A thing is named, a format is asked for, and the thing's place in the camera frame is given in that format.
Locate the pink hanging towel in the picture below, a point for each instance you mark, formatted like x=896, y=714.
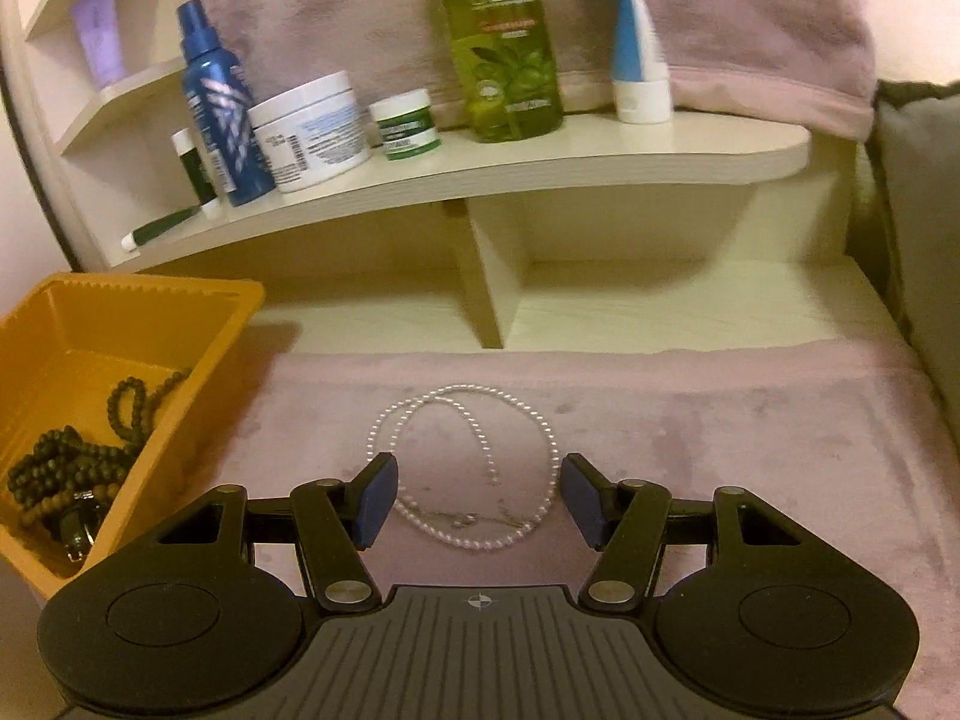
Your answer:
x=337, y=7

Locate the small green cream jar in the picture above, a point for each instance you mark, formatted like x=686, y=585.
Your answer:
x=405, y=127

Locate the white cream jar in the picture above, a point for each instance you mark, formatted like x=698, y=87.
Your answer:
x=311, y=135

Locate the white and green lip balm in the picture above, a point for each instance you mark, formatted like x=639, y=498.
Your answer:
x=196, y=172

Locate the orange plastic tray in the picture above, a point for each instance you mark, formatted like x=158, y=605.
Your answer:
x=150, y=322

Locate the black round smartwatch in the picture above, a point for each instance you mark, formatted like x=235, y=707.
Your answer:
x=79, y=532

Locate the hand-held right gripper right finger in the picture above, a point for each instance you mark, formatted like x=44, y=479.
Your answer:
x=581, y=499

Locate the purple cosmetic tube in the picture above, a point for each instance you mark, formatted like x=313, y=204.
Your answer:
x=101, y=30

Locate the pink plush blanket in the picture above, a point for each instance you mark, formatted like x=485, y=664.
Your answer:
x=750, y=427

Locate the thin black tube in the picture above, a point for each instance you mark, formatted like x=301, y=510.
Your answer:
x=165, y=226

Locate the grey cushion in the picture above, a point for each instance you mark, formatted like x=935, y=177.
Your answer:
x=922, y=240

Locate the green spray bottle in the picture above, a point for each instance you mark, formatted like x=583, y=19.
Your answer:
x=502, y=52

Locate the blue and white tube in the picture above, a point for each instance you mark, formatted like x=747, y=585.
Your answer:
x=637, y=45

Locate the cream wooden shelf unit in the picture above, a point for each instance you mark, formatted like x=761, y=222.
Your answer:
x=600, y=157

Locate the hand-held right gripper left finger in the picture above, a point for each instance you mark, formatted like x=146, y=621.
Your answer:
x=379, y=499

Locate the blue spray bottle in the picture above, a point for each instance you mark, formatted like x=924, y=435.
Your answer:
x=225, y=112

